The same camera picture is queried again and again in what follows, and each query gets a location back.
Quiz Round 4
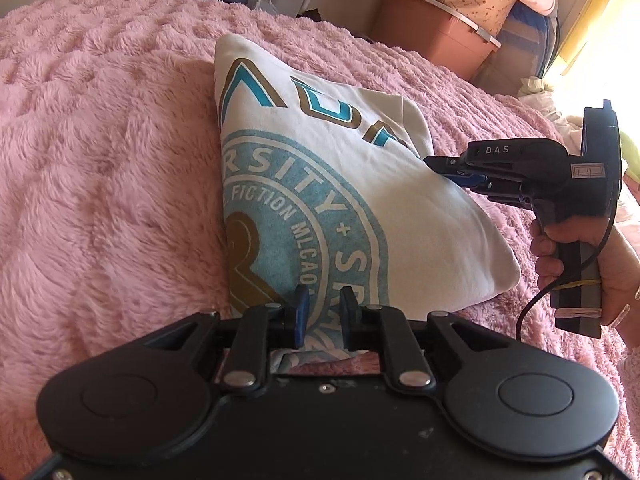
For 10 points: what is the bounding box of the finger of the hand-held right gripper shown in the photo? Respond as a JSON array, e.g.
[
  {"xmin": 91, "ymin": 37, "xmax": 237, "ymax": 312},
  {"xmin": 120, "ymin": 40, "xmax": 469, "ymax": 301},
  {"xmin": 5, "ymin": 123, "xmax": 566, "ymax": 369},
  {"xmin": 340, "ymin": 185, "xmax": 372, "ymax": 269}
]
[
  {"xmin": 422, "ymin": 155, "xmax": 482, "ymax": 175},
  {"xmin": 440, "ymin": 170, "xmax": 494, "ymax": 192}
]

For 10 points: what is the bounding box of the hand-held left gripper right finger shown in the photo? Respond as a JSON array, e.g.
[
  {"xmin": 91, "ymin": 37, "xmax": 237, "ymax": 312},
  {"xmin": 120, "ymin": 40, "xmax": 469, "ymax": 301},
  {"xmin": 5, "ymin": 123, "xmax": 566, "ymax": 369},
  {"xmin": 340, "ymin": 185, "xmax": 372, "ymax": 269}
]
[{"xmin": 339, "ymin": 292, "xmax": 502, "ymax": 390}]

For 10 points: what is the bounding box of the pink plastic storage box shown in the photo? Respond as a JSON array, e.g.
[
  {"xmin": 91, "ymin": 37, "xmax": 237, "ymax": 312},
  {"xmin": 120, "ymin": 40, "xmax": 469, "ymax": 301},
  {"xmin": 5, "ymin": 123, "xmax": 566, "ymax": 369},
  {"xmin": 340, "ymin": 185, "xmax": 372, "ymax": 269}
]
[{"xmin": 374, "ymin": 0, "xmax": 502, "ymax": 82}]

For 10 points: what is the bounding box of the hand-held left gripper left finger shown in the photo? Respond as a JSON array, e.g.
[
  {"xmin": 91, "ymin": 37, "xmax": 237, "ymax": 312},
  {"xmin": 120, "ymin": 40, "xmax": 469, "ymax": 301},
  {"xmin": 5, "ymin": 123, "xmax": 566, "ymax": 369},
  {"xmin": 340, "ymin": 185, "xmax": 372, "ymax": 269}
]
[{"xmin": 142, "ymin": 284, "xmax": 311, "ymax": 394}]

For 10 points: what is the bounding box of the blue folded blanket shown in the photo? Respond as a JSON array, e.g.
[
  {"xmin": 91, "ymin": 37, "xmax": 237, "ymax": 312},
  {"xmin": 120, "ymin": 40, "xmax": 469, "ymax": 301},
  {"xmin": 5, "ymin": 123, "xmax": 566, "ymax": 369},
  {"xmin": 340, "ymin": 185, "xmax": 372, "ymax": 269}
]
[{"xmin": 474, "ymin": 7, "xmax": 559, "ymax": 97}]

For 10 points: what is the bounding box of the white printed sweatshirt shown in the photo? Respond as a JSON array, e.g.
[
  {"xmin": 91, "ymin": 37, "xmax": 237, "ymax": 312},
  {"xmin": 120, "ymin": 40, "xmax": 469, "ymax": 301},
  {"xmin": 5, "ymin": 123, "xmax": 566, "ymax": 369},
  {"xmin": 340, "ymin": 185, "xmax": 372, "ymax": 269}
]
[{"xmin": 213, "ymin": 33, "xmax": 522, "ymax": 377}]

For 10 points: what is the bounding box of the white crumpled cloth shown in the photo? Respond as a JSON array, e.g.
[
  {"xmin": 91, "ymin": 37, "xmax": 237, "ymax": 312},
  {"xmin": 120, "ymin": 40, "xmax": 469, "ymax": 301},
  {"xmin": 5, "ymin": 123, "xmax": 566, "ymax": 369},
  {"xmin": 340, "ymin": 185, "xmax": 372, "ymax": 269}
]
[{"xmin": 519, "ymin": 76, "xmax": 557, "ymax": 112}]

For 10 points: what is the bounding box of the person's right hand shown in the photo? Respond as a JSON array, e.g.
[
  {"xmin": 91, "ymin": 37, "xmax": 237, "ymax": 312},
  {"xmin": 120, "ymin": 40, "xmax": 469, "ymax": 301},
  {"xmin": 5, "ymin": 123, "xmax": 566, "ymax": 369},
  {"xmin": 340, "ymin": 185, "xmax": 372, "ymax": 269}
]
[{"xmin": 530, "ymin": 220, "xmax": 640, "ymax": 349}]

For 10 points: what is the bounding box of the pink fluffy blanket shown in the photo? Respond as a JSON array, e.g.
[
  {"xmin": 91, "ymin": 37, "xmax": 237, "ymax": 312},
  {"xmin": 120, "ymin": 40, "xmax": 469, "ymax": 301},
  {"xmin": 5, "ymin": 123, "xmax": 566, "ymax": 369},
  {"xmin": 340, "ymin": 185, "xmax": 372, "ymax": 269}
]
[{"xmin": 0, "ymin": 0, "xmax": 640, "ymax": 480}]

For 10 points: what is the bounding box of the yellow curtain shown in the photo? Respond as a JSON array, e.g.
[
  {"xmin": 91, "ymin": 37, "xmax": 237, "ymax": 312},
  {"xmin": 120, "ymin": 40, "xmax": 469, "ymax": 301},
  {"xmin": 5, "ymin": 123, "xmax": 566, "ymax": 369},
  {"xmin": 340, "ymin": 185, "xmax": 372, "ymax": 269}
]
[{"xmin": 549, "ymin": 0, "xmax": 640, "ymax": 73}]

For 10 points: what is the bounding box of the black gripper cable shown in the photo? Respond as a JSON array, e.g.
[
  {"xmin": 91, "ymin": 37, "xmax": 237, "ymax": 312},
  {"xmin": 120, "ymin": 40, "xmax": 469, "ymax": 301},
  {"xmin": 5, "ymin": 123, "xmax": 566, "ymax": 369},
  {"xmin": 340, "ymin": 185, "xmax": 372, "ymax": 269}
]
[{"xmin": 514, "ymin": 195, "xmax": 619, "ymax": 342}]

